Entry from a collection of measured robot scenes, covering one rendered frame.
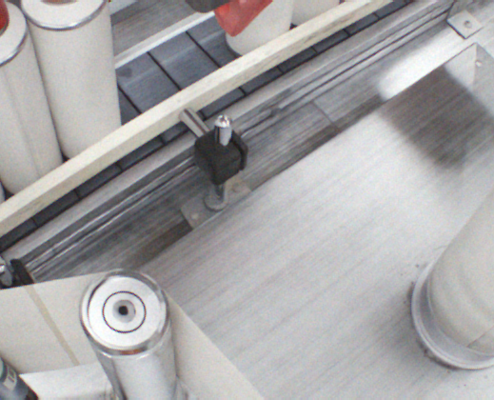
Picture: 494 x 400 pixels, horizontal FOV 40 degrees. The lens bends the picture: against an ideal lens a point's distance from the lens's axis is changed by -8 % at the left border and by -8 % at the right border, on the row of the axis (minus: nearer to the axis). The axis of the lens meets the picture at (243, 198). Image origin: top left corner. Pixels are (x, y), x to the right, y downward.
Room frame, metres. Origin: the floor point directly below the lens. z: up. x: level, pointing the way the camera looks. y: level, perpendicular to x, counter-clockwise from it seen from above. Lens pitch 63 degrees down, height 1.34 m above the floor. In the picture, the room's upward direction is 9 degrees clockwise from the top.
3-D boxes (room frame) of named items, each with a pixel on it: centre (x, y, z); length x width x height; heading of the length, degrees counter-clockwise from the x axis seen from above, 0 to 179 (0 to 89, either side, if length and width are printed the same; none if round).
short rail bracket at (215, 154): (0.26, 0.02, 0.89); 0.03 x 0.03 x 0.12; 47
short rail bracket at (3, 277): (0.14, 0.15, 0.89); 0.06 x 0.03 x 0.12; 47
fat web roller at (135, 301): (0.08, 0.04, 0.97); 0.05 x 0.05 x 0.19
